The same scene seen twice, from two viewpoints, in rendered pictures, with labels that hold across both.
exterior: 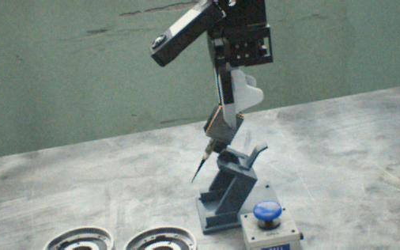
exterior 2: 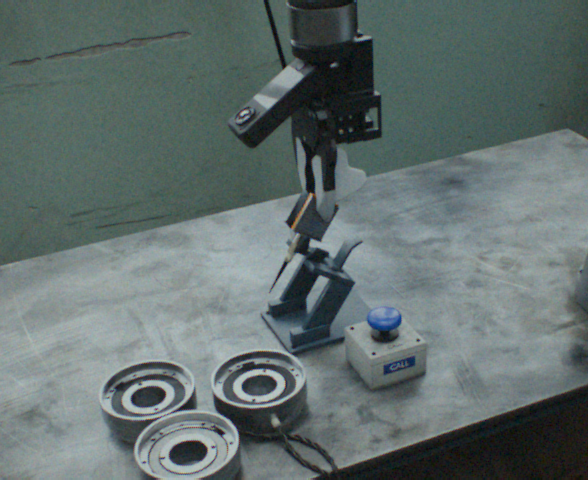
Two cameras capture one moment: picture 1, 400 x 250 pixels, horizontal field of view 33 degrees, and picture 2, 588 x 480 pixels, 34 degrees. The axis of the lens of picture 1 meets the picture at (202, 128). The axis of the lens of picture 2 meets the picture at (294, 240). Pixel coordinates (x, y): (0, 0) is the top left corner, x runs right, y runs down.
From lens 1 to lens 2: 0.31 m
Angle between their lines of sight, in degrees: 16
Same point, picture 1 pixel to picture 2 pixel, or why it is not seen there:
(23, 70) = not seen: outside the picture
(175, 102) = (92, 185)
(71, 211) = (95, 344)
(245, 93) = (346, 177)
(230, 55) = (334, 131)
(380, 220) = (497, 318)
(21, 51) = not seen: outside the picture
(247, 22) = (352, 89)
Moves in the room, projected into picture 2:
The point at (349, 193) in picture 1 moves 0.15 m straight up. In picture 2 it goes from (448, 290) to (449, 187)
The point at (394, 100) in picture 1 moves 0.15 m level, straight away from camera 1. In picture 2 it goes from (455, 174) to (440, 137)
